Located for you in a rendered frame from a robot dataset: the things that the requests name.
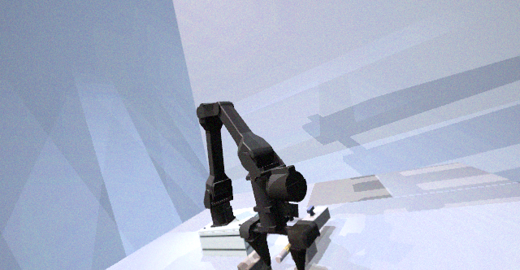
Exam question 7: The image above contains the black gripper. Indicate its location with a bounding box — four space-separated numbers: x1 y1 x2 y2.
239 199 320 270

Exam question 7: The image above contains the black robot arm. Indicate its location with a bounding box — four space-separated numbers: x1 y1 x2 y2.
197 101 307 228

